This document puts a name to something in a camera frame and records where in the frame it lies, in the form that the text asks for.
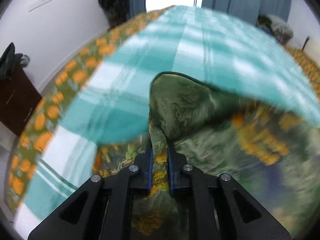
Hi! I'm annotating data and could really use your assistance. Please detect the green landscape print garment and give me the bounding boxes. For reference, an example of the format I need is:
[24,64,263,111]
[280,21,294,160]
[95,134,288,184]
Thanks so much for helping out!
[92,73,319,239]

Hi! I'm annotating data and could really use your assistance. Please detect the olive orange floral bedsheet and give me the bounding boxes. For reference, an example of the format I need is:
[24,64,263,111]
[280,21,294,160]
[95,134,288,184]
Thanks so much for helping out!
[4,9,167,213]

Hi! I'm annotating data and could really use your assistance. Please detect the dark clothes on cabinet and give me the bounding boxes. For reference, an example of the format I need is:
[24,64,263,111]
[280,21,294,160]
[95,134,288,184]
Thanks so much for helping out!
[0,42,30,80]

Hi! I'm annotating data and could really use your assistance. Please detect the white wall cable duct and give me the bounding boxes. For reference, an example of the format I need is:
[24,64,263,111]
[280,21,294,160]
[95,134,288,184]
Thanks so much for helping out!
[28,0,52,12]

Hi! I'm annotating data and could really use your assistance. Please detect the dark brown wooden cabinet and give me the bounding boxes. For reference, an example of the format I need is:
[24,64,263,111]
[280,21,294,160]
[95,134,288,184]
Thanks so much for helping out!
[0,66,42,137]

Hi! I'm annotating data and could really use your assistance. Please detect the pile of grey clothes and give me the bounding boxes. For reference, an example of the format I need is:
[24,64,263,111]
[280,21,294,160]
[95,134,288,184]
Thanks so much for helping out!
[256,15,294,45]

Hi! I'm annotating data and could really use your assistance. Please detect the teal white checkered blanket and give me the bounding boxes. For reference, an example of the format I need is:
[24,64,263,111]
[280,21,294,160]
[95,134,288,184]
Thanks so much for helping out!
[15,6,319,239]

